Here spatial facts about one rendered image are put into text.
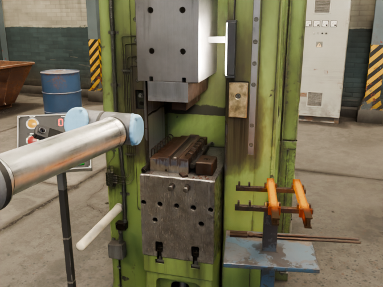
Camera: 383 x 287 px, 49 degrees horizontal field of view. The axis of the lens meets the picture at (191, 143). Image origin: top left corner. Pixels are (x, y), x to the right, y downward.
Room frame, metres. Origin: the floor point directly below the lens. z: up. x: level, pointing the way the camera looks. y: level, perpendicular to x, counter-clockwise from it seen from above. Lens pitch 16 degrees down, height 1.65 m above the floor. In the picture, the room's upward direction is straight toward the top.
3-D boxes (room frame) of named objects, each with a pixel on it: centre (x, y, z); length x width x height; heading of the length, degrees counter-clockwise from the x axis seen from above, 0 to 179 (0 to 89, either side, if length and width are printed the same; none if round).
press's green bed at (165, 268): (2.18, 0.00, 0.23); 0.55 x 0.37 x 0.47; 165
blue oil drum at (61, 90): (6.42, 1.97, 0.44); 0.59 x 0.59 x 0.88
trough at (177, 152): (2.18, 0.03, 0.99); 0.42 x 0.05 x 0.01; 165
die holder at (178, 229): (2.18, 0.00, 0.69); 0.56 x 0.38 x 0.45; 165
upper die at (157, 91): (2.18, 0.06, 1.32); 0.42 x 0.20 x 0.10; 165
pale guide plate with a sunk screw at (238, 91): (2.03, -0.23, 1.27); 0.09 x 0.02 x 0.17; 75
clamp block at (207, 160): (1.99, -0.08, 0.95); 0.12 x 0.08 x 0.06; 165
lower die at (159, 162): (2.18, 0.06, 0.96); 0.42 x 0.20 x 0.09; 165
